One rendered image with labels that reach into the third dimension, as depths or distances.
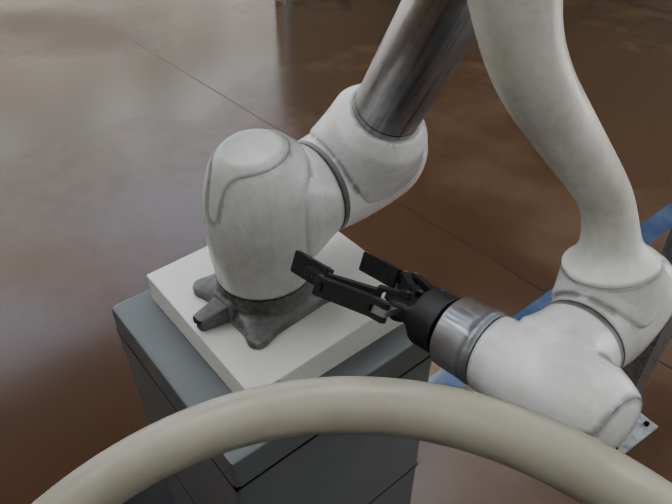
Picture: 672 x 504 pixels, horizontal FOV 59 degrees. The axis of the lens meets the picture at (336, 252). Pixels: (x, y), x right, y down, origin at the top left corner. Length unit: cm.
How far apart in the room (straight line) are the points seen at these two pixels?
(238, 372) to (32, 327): 156
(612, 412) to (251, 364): 49
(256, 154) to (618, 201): 43
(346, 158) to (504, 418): 60
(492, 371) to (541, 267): 187
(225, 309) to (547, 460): 67
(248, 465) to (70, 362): 139
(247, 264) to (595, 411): 47
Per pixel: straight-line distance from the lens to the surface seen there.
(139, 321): 105
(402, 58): 75
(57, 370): 218
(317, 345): 89
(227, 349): 90
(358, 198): 88
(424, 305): 70
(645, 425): 205
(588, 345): 64
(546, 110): 52
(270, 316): 90
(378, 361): 94
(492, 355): 64
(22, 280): 259
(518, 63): 49
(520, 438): 31
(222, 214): 80
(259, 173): 77
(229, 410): 33
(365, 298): 70
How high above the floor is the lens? 150
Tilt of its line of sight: 38 degrees down
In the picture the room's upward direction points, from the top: straight up
